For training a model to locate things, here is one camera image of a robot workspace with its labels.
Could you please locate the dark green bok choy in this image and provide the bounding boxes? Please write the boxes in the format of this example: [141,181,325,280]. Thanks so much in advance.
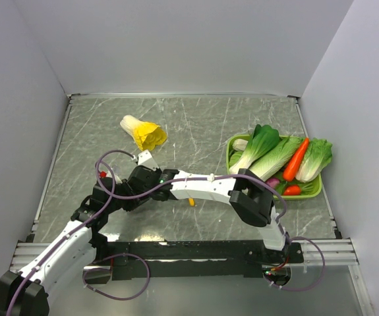
[229,124,280,174]

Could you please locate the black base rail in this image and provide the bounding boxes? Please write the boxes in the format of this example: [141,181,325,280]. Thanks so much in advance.
[84,240,304,280]

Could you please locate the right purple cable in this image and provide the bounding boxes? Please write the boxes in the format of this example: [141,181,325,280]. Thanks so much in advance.
[96,149,292,243]

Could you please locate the green lettuce toy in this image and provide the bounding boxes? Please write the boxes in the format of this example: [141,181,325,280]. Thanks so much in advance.
[295,138,332,183]

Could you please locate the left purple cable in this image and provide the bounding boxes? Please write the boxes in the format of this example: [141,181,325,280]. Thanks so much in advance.
[6,161,117,316]

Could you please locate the small red toy pepper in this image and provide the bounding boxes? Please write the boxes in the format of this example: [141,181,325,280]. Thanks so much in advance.
[283,184,302,196]

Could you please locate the purple toy eggplant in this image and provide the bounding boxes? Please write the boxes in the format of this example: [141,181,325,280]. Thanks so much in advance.
[266,177,280,188]

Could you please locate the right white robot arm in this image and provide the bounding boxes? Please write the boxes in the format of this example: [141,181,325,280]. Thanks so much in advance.
[127,166,289,262]

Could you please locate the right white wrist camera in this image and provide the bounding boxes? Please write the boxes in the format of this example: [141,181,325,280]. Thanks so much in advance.
[137,150,159,171]

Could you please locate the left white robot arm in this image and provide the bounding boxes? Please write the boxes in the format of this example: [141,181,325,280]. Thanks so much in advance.
[0,178,139,315]

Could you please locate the purple cable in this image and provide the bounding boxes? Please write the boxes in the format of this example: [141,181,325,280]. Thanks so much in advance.
[6,161,117,316]
[96,149,292,243]

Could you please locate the yellow toy cabbage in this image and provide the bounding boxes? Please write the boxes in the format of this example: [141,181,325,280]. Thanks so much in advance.
[120,115,167,151]

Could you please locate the light green napa cabbage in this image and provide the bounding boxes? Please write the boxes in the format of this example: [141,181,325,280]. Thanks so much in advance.
[249,136,305,181]

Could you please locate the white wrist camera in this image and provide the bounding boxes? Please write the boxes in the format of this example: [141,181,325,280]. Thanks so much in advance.
[137,150,159,171]
[99,171,123,190]

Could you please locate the orange toy carrot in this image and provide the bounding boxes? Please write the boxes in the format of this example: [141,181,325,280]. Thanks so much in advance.
[283,138,310,182]

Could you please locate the green plastic tray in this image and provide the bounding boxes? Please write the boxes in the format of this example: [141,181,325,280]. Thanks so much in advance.
[226,134,322,200]

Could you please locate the aluminium frame rail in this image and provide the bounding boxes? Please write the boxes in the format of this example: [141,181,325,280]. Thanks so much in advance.
[9,239,359,272]

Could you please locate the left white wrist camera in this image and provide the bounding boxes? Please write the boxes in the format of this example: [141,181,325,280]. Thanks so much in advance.
[99,171,123,190]

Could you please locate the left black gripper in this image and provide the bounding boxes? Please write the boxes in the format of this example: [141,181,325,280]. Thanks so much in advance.
[105,178,151,213]

